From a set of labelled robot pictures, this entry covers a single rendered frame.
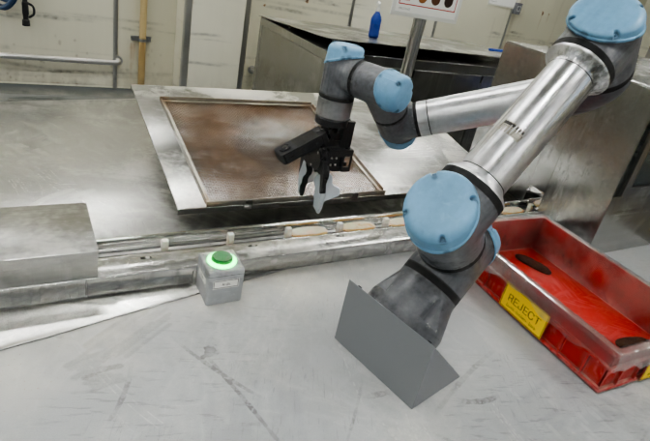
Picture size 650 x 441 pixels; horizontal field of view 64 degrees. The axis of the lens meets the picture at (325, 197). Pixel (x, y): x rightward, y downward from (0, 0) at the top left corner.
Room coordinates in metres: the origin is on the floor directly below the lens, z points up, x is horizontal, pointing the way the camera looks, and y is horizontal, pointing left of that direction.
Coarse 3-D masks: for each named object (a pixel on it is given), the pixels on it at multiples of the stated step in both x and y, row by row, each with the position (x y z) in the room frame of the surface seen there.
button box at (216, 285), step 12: (204, 252) 0.83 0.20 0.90; (204, 264) 0.79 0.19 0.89; (240, 264) 0.81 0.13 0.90; (192, 276) 0.82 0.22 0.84; (204, 276) 0.78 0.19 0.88; (216, 276) 0.77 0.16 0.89; (228, 276) 0.79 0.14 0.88; (240, 276) 0.80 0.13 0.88; (204, 288) 0.78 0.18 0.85; (216, 288) 0.77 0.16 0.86; (228, 288) 0.79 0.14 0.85; (240, 288) 0.80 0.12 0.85; (204, 300) 0.77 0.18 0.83; (216, 300) 0.78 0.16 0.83; (228, 300) 0.79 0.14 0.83
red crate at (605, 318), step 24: (552, 264) 1.22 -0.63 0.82; (504, 288) 0.97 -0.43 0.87; (552, 288) 1.09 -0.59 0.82; (576, 288) 1.12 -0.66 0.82; (576, 312) 1.01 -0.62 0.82; (600, 312) 1.03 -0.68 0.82; (552, 336) 0.86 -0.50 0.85; (624, 336) 0.95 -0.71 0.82; (648, 336) 0.97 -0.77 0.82; (576, 360) 0.80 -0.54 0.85; (600, 384) 0.76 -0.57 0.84; (624, 384) 0.79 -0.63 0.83
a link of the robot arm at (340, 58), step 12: (336, 48) 1.04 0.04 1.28; (348, 48) 1.03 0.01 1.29; (360, 48) 1.05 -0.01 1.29; (336, 60) 1.03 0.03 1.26; (348, 60) 1.03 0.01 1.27; (360, 60) 1.03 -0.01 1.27; (324, 72) 1.05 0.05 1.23; (336, 72) 1.03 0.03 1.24; (348, 72) 1.01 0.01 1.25; (324, 84) 1.04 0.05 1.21; (336, 84) 1.03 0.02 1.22; (324, 96) 1.04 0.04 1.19; (336, 96) 1.03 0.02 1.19; (348, 96) 1.04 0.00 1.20
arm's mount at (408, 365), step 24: (360, 288) 0.73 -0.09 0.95; (360, 312) 0.72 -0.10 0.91; (384, 312) 0.69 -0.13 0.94; (336, 336) 0.75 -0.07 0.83; (360, 336) 0.72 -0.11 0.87; (384, 336) 0.68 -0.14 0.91; (408, 336) 0.65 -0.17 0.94; (360, 360) 0.71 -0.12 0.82; (384, 360) 0.67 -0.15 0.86; (408, 360) 0.64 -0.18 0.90; (432, 360) 0.63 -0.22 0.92; (408, 384) 0.64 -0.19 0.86; (432, 384) 0.65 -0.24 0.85
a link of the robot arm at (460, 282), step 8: (488, 232) 0.80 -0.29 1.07; (496, 232) 0.81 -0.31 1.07; (488, 240) 0.80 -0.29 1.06; (496, 240) 0.81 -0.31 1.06; (488, 248) 0.80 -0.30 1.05; (496, 248) 0.80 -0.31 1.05; (416, 256) 0.80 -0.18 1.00; (480, 256) 0.76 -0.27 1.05; (488, 256) 0.80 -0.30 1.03; (424, 264) 0.77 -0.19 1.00; (472, 264) 0.75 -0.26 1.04; (480, 264) 0.77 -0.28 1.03; (488, 264) 0.82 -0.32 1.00; (432, 272) 0.76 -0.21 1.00; (440, 272) 0.75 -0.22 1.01; (448, 272) 0.75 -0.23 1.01; (456, 272) 0.75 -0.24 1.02; (464, 272) 0.75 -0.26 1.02; (472, 272) 0.76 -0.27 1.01; (480, 272) 0.79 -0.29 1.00; (448, 280) 0.75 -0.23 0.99; (456, 280) 0.75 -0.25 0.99; (464, 280) 0.76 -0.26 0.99; (472, 280) 0.77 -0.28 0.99; (456, 288) 0.75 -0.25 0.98; (464, 288) 0.76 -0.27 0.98
